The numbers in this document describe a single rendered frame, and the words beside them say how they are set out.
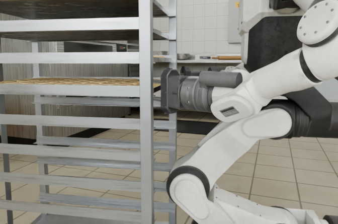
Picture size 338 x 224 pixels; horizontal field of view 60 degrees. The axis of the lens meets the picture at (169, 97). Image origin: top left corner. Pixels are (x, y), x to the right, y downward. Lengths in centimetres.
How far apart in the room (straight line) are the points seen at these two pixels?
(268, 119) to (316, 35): 45
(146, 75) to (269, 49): 35
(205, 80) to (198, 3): 449
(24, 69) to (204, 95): 253
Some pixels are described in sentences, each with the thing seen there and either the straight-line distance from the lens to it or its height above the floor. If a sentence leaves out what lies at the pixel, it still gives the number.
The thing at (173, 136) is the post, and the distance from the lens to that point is 124.
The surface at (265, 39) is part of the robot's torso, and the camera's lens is 87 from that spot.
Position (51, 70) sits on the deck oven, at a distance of 288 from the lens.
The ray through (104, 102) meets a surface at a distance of 129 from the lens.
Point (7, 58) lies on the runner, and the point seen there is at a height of 87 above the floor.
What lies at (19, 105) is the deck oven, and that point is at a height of 44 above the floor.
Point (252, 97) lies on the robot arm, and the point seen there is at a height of 79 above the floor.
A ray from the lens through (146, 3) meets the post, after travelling 77.
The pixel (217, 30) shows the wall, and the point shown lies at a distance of 500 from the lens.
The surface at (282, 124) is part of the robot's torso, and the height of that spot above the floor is 68.
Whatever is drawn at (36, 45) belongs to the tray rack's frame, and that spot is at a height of 93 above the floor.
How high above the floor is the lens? 86
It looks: 7 degrees down
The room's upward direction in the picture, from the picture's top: straight up
